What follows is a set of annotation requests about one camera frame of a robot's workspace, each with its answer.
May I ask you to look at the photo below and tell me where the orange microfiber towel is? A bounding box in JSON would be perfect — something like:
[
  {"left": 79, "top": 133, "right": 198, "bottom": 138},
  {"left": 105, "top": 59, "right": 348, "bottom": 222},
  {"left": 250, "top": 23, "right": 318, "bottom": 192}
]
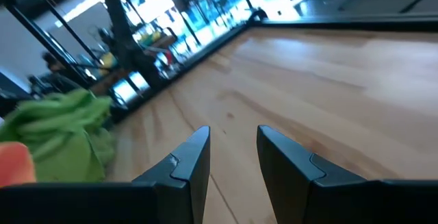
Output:
[{"left": 0, "top": 141, "right": 37, "bottom": 188}]

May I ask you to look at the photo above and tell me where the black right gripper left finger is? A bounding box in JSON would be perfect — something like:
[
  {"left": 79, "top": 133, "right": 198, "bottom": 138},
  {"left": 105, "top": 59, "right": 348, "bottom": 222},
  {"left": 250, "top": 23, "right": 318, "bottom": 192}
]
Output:
[{"left": 0, "top": 125, "right": 211, "bottom": 224}]

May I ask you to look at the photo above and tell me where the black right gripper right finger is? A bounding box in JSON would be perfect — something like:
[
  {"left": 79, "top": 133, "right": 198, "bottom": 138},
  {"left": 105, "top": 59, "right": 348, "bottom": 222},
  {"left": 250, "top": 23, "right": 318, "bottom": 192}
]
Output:
[{"left": 256, "top": 124, "right": 438, "bottom": 224}]

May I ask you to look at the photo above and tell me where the black aluminium table frame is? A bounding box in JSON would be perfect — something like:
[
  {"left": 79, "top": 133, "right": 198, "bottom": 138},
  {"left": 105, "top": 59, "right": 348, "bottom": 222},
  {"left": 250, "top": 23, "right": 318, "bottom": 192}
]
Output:
[{"left": 0, "top": 0, "right": 438, "bottom": 124}]

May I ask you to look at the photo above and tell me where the green microfiber towel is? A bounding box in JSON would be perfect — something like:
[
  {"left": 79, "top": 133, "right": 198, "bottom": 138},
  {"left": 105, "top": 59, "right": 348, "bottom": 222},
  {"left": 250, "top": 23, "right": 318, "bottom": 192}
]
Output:
[{"left": 32, "top": 127, "right": 116, "bottom": 184}]

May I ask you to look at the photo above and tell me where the person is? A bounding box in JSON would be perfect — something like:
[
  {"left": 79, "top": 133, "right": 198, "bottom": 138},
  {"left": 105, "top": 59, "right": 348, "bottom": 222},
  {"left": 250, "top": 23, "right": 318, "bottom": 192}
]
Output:
[{"left": 28, "top": 51, "right": 83, "bottom": 97}]

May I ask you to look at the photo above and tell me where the green and orange cloth pair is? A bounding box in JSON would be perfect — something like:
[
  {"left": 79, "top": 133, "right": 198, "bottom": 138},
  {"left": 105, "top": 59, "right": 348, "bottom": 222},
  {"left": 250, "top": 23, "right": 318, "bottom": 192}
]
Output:
[{"left": 0, "top": 88, "right": 114, "bottom": 149}]

